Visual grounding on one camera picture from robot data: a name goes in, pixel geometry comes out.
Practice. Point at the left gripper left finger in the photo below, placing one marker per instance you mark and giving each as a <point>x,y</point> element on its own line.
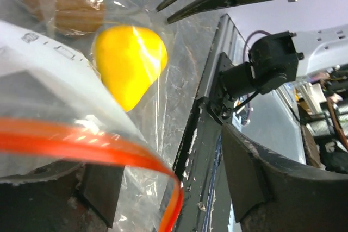
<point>61,196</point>

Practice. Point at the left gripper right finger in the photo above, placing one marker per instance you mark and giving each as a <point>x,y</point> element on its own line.
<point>271,192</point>

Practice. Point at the clear zip top bag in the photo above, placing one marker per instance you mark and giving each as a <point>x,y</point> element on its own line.
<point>55,107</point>

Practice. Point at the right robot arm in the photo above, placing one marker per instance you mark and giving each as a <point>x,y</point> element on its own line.
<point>274,60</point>

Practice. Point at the brown fake kiwi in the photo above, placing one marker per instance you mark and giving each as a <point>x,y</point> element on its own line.
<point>68,17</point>

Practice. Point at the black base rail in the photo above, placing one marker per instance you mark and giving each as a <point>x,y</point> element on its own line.
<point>199,164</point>

